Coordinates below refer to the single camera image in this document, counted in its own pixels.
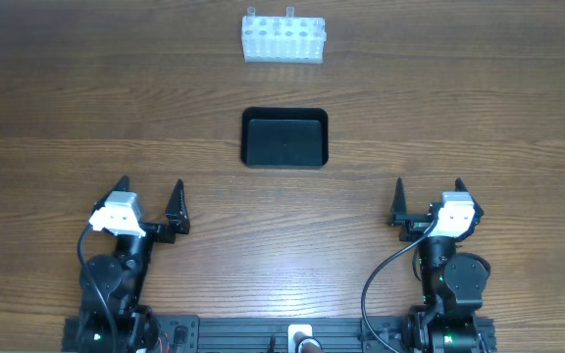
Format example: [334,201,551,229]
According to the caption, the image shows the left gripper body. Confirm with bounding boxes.
[137,223,177,245]

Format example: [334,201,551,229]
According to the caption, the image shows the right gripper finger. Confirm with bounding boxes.
[453,177,485,228]
[389,176,409,216]

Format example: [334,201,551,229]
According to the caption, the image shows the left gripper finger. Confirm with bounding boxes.
[92,175,130,214]
[164,178,191,235]

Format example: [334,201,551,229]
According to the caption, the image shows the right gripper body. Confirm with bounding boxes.
[387,213,434,242]

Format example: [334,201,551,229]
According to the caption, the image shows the black tray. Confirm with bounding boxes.
[239,106,331,171]

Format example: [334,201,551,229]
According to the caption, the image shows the white test tube rack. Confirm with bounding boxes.
[240,14,328,65]

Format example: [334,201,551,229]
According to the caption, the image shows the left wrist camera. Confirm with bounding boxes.
[88,190,145,239]

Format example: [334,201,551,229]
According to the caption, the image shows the black cable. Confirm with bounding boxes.
[359,220,440,353]
[76,223,120,353]

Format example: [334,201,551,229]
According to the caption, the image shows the mounting rail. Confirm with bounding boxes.
[61,313,497,353]

